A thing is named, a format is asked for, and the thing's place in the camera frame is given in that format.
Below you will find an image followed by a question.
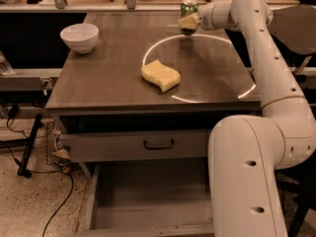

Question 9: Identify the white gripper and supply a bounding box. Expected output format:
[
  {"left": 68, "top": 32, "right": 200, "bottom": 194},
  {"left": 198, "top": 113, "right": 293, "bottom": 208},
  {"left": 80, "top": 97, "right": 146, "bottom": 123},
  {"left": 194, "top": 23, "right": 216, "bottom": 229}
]
[{"left": 178, "top": 1, "right": 236, "bottom": 31}]

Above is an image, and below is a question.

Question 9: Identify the green soda can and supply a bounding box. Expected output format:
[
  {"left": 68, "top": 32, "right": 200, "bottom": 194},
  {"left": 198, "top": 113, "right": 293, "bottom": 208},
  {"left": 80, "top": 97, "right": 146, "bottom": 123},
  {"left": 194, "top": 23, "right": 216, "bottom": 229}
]
[{"left": 180, "top": 0, "right": 198, "bottom": 36}]

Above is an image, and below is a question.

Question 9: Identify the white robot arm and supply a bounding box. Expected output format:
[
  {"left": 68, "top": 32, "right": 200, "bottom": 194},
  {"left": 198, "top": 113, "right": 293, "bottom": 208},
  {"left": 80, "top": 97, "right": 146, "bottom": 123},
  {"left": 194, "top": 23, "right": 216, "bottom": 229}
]
[{"left": 189, "top": 0, "right": 316, "bottom": 237}]

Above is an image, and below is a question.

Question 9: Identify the grey drawer cabinet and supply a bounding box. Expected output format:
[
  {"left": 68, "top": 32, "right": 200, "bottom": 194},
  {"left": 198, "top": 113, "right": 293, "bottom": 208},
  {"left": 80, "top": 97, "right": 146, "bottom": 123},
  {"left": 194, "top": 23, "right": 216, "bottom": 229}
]
[{"left": 44, "top": 11, "right": 265, "bottom": 180}]

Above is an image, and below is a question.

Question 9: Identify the open middle drawer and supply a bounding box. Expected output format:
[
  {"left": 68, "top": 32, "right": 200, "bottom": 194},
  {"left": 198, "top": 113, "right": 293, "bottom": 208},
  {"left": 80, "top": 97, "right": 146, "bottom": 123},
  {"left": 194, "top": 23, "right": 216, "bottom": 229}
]
[{"left": 75, "top": 158, "right": 214, "bottom": 237}]

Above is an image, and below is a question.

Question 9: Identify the yellow sponge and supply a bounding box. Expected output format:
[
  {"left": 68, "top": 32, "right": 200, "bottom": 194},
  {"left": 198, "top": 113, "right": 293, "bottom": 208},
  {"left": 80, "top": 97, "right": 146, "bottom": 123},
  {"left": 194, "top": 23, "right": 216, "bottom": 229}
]
[{"left": 141, "top": 60, "right": 181, "bottom": 92}]

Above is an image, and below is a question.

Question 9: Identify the black office chair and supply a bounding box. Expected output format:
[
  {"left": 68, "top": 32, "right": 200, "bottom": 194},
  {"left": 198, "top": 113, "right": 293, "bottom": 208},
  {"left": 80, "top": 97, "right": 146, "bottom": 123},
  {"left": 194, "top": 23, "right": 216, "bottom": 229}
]
[{"left": 268, "top": 4, "right": 316, "bottom": 237}]

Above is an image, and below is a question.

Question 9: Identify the white ceramic bowl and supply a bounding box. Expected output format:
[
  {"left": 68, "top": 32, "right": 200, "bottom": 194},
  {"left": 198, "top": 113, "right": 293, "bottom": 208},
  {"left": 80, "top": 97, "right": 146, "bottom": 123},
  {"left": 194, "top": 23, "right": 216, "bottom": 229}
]
[{"left": 60, "top": 23, "right": 99, "bottom": 54}]

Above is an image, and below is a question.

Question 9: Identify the clear plastic bottle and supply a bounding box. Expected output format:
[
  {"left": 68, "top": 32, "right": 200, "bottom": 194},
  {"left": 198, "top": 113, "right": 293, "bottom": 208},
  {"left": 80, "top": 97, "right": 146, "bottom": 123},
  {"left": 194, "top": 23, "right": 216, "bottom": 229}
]
[{"left": 0, "top": 51, "right": 15, "bottom": 76}]

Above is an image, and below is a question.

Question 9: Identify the black stand leg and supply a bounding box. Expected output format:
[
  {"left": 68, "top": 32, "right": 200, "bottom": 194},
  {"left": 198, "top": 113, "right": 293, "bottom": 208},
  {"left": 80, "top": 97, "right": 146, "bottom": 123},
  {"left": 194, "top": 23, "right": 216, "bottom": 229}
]
[{"left": 0, "top": 115, "right": 42, "bottom": 178}]

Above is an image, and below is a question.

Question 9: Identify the top drawer with black handle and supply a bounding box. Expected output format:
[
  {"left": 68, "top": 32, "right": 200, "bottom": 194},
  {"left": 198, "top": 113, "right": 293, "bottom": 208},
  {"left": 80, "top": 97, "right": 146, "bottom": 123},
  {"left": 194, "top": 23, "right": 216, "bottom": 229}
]
[{"left": 60, "top": 129, "right": 208, "bottom": 162}]

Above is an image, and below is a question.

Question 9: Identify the wire mesh basket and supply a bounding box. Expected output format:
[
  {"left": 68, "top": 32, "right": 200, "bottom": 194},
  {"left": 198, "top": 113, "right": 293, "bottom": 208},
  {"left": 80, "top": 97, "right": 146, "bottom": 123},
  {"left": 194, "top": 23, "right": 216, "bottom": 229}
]
[{"left": 45, "top": 121, "right": 71, "bottom": 168}]

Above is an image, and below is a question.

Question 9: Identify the black floor cable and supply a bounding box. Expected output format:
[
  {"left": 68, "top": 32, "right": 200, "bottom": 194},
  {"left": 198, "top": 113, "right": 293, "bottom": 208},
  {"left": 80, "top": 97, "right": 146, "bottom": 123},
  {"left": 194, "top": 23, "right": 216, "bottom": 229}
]
[{"left": 0, "top": 116, "right": 75, "bottom": 237}]

